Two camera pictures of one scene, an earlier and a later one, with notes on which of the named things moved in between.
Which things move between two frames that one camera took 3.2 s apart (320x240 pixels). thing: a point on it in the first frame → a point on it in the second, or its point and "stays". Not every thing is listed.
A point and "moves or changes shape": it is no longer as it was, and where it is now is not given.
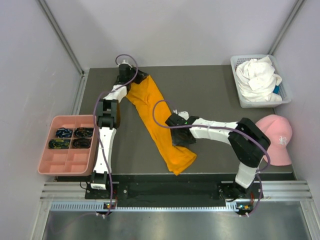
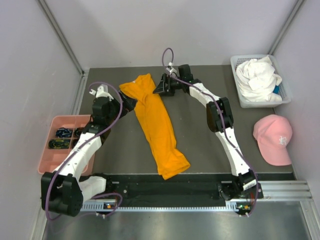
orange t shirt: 146,94 moves or changes shape
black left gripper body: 132,73 → 114,107
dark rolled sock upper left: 63,132 stays
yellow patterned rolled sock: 59,144 stays
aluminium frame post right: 298,4 stays
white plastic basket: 282,89 stays
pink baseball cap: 277,132 stays
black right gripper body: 177,139 → 176,84
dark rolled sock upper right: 81,132 stays
